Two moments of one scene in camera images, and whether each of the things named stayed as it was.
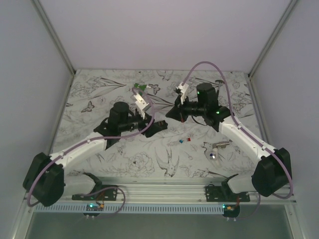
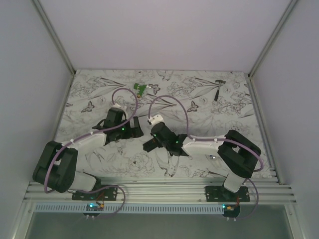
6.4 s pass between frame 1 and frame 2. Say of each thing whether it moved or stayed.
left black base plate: stayed
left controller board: stayed
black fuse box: moved
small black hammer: stayed
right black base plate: stayed
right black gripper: moved
